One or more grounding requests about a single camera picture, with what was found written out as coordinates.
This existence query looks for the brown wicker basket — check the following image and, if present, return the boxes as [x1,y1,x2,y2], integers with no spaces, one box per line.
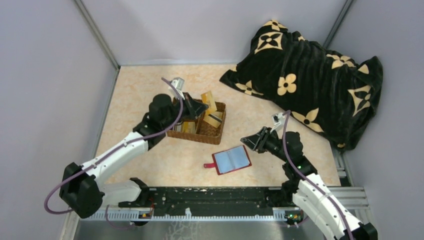
[167,101,227,145]

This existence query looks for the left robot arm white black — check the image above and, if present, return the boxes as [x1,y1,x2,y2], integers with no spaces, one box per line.
[59,92,208,219]

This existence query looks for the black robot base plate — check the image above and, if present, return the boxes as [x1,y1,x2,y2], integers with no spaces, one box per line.
[118,187,306,222]

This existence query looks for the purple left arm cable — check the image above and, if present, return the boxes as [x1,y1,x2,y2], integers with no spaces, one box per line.
[43,77,185,231]

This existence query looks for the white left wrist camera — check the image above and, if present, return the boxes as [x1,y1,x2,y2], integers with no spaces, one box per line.
[168,77,185,100]

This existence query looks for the black floral blanket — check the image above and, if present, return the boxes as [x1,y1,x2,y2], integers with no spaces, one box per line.
[220,19,384,151]

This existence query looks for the red leather card holder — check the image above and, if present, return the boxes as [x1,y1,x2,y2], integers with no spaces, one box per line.
[203,145,252,176]

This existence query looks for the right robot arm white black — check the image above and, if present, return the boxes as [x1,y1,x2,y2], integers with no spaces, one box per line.
[240,127,378,240]

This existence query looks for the aluminium frame rail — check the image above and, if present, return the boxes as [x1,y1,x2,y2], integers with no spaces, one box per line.
[67,187,370,223]

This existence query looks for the cards in lower compartment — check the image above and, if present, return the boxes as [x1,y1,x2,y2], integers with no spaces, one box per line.
[172,122,183,132]

